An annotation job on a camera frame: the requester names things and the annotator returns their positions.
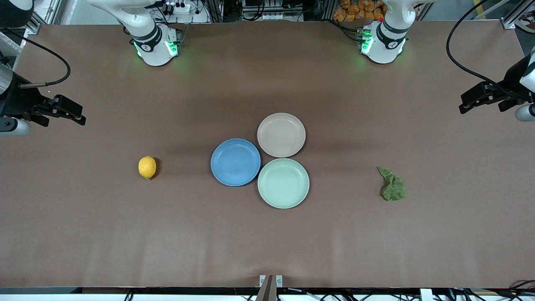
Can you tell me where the yellow lemon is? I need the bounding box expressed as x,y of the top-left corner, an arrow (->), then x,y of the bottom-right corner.
138,156 -> 157,180

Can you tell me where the green lettuce leaf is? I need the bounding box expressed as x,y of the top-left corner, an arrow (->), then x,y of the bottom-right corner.
377,166 -> 406,202

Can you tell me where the bag of oranges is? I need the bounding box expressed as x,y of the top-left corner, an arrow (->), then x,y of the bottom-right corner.
333,0 -> 387,23

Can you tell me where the white power strip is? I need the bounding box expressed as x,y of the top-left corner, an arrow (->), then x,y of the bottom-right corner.
161,2 -> 193,15

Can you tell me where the blue plate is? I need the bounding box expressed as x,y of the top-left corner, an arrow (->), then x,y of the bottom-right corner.
211,138 -> 262,187

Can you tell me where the beige plate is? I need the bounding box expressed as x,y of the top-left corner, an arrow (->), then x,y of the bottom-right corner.
257,112 -> 306,158

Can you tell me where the pale green plate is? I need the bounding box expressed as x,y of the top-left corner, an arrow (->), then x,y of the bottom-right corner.
257,158 -> 310,209

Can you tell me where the aluminium frame profile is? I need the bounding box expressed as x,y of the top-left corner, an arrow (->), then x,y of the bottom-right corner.
499,0 -> 535,30
12,0 -> 64,35

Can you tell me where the metal table edge bracket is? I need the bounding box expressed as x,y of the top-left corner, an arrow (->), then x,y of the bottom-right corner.
256,274 -> 284,301

